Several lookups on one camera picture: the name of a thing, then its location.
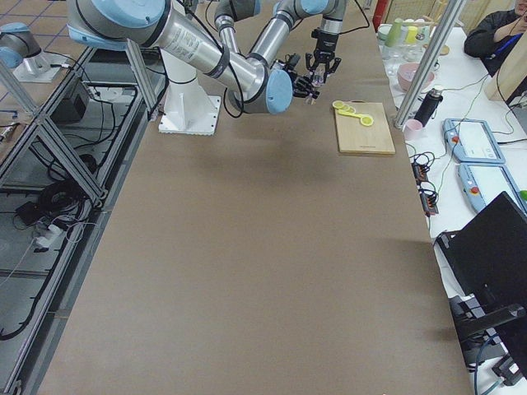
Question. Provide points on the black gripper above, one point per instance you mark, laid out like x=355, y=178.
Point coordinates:
x=325, y=43
x=300, y=85

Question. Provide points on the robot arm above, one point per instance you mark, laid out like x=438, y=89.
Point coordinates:
x=274, y=34
x=256, y=86

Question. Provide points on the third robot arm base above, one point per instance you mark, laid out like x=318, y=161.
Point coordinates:
x=21, y=52

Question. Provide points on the green cup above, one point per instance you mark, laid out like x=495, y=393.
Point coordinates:
x=392, y=37

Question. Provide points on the yellow cup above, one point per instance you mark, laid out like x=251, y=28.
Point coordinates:
x=411, y=36

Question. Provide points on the pink cup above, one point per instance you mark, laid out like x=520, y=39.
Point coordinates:
x=412, y=129

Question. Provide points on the pink bowl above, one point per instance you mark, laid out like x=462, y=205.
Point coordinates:
x=405, y=74

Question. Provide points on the bamboo cutting board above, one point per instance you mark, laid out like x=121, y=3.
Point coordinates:
x=353, y=138

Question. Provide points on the black water bottle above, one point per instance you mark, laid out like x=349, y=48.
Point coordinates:
x=429, y=105

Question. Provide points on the upper teach pendant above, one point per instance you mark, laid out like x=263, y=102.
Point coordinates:
x=471, y=140

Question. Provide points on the teach pendant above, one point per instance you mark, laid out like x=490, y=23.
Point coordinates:
x=482, y=182
x=471, y=140

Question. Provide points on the seated person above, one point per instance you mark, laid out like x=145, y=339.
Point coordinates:
x=496, y=35

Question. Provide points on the orange black power strip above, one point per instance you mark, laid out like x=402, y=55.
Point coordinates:
x=426, y=190

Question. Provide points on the lower teach pendant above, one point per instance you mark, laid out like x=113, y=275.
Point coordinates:
x=482, y=182

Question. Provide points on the black monitor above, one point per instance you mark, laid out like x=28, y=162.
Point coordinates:
x=488, y=259

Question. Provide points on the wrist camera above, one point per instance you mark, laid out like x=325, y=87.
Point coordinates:
x=291, y=61

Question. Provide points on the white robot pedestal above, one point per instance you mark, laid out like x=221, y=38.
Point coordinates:
x=188, y=109

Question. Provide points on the aluminium frame post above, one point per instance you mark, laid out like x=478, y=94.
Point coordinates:
x=438, y=38

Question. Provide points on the black box under frame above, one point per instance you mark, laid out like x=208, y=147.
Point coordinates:
x=72, y=106

